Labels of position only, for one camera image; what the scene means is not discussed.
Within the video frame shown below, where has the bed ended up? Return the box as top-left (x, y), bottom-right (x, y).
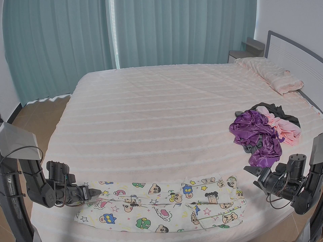
top-left (30, 30), bottom-right (323, 242)

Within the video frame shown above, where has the blue-green curtain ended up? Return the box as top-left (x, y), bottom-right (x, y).
top-left (114, 0), bottom-right (258, 69)
top-left (3, 0), bottom-right (114, 108)

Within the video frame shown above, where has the pile of clothes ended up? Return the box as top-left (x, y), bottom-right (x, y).
top-left (229, 102), bottom-right (301, 174)

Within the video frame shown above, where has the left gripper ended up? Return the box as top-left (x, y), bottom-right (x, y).
top-left (72, 185), bottom-right (91, 202)

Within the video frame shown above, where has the pale pink pillow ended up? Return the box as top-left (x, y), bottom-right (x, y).
top-left (233, 57), bottom-right (305, 96)

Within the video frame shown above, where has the white printed pyjama top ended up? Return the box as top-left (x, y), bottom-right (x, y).
top-left (74, 175), bottom-right (247, 234)

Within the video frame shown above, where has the grey bedside table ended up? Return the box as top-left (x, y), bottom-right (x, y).
top-left (229, 37), bottom-right (265, 61)

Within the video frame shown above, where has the black cable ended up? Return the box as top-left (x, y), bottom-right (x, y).
top-left (266, 194), bottom-right (296, 210)
top-left (54, 200), bottom-right (85, 208)
top-left (0, 146), bottom-right (44, 166)

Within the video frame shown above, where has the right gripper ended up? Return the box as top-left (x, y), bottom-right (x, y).
top-left (243, 166), bottom-right (282, 195)

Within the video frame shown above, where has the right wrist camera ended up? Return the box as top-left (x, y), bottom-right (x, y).
top-left (275, 163), bottom-right (289, 176)

